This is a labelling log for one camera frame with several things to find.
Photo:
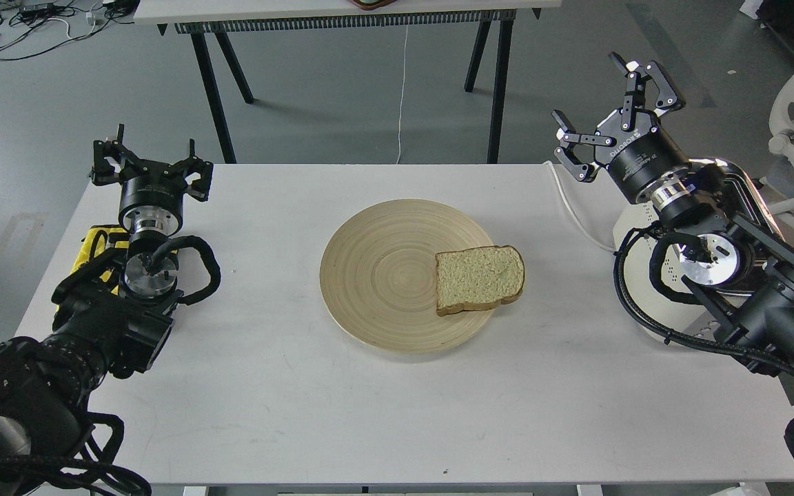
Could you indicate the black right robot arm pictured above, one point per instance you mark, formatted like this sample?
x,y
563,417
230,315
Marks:
x,y
715,243

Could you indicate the white chrome toaster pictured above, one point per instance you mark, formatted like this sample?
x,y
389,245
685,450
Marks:
x,y
743,197

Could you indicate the yellow black object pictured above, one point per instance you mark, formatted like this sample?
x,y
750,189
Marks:
x,y
111,269

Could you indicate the white background table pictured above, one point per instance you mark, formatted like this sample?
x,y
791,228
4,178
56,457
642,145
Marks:
x,y
197,19

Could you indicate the round wooden plate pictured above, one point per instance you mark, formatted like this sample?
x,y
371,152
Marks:
x,y
378,276

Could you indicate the slice of brown bread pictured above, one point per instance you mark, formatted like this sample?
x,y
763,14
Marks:
x,y
478,279

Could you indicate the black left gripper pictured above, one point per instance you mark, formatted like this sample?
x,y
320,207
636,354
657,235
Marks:
x,y
148,186

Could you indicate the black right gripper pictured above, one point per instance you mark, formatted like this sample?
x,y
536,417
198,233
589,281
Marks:
x,y
642,154

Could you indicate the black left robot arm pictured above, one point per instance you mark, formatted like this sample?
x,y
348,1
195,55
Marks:
x,y
114,315

